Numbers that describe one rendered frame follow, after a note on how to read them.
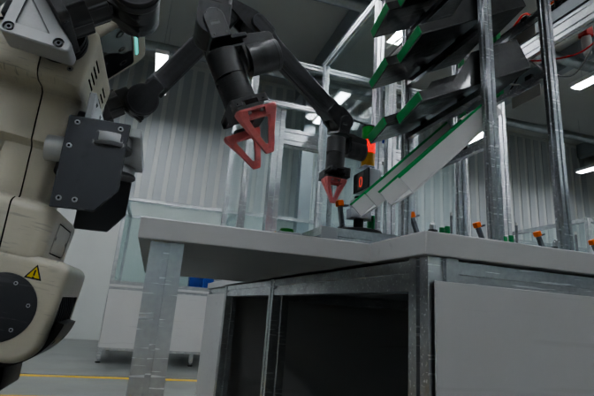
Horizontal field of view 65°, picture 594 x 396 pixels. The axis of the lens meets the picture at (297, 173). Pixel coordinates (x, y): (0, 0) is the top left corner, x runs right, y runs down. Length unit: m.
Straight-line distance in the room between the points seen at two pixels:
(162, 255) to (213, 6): 0.43
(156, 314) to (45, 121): 0.43
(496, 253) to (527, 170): 12.65
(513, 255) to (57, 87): 0.78
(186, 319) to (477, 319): 5.72
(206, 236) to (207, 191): 8.85
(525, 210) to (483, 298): 12.27
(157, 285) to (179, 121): 9.25
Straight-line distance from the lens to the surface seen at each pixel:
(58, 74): 0.91
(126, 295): 6.23
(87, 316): 9.31
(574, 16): 2.45
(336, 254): 0.70
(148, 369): 0.68
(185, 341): 6.26
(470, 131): 1.03
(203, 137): 9.81
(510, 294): 0.67
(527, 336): 0.69
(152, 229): 0.66
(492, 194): 0.97
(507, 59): 1.15
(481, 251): 0.65
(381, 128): 1.16
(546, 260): 0.72
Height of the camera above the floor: 0.75
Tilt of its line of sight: 16 degrees up
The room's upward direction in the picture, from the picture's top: 4 degrees clockwise
